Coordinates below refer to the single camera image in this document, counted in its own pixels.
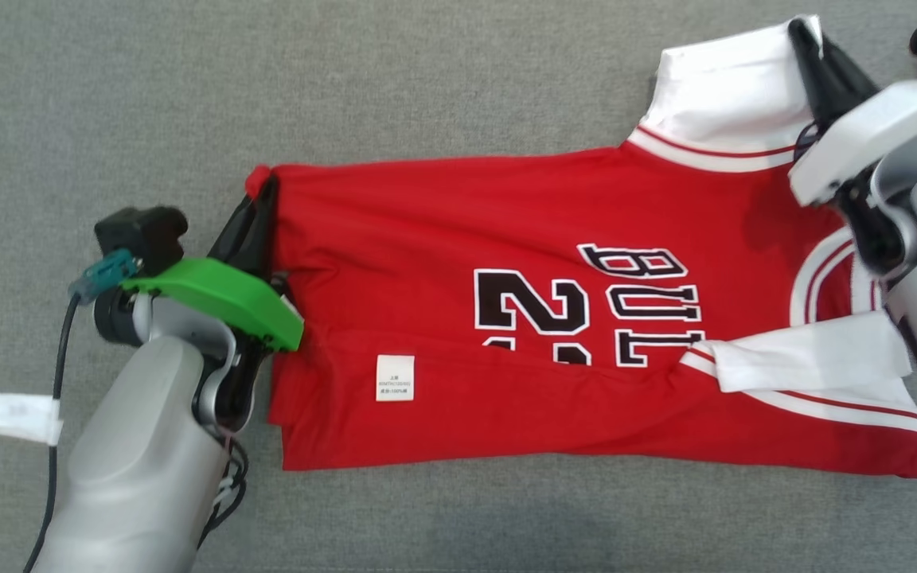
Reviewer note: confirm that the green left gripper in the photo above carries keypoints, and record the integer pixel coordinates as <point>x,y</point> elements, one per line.
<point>228,290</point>

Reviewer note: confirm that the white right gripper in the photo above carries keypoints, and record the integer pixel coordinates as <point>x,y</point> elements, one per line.
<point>880,131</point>

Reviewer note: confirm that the red basketball jersey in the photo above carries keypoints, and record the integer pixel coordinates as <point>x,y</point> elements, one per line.
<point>427,239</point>

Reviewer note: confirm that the grey fabric sofa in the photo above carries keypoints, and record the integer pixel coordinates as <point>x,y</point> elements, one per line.
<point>427,79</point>

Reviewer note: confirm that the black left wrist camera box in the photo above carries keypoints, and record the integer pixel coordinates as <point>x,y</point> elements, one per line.
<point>140,235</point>

